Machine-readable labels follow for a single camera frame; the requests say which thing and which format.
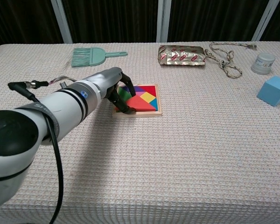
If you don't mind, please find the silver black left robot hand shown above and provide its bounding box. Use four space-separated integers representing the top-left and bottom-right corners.
93 67 137 115

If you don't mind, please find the red triangle block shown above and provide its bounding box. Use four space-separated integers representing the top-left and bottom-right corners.
126 95 156 113

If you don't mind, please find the green triangle tangram piece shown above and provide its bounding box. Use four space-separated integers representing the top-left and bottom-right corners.
118 86 132 105

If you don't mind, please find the teal plastic hand brush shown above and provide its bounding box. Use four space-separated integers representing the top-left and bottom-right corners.
71 47 128 68

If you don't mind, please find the purple parallelogram tangram piece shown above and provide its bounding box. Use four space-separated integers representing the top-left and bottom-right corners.
121 85 146 93

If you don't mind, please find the red triangle tangram piece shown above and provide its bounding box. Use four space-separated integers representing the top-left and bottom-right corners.
139 85 156 95

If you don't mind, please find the yellow square tangram piece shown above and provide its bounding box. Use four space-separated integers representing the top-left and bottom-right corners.
140 91 157 105

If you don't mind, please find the wooden tangram tray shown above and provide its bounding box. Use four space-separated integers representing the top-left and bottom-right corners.
112 84 163 118

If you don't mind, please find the gold foil snack packet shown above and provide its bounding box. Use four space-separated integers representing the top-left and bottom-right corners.
157 45 206 67

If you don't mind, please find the beige woven tablecloth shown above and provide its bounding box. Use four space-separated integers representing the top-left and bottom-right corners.
0 41 280 224

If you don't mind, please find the grey cylindrical jar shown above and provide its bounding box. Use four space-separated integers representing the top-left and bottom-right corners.
251 52 276 75

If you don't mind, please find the light blue cube block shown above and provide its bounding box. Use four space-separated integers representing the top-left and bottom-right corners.
257 75 280 107

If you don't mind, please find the grey metal post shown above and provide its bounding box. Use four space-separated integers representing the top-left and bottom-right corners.
155 0 172 43
50 0 73 44
251 0 280 42

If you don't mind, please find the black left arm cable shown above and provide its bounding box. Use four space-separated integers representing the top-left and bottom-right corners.
8 80 64 224

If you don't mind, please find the braided beige rope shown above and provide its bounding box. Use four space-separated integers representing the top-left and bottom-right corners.
204 41 258 79

